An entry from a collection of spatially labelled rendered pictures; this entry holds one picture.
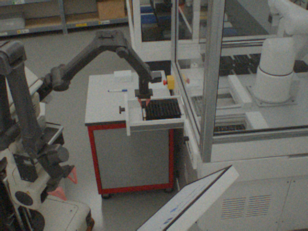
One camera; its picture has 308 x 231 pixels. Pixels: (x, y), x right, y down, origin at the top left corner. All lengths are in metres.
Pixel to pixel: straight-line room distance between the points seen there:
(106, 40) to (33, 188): 0.82
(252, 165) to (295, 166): 0.23
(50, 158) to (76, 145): 1.94
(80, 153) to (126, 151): 0.87
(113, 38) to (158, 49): 1.30
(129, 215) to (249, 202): 1.03
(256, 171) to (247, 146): 0.18
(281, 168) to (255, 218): 0.39
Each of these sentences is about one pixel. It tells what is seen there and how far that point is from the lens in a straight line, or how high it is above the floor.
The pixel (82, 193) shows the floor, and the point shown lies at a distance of 2.88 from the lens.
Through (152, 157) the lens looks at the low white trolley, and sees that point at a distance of 2.50.
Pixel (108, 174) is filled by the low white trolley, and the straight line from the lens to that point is 2.59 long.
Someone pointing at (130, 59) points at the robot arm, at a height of 1.34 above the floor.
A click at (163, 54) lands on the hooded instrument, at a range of 2.83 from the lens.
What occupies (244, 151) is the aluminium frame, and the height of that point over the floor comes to 0.99.
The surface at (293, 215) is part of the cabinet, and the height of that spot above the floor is 0.47.
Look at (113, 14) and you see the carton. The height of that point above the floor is 0.21.
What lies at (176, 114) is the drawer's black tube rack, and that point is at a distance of 2.06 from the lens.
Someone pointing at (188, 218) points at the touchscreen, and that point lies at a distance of 1.14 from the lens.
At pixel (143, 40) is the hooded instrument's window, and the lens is 2.79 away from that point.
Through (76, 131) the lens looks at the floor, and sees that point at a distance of 3.50.
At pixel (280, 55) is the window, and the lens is 1.48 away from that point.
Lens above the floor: 2.08
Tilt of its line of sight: 35 degrees down
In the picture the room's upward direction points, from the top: 2 degrees counter-clockwise
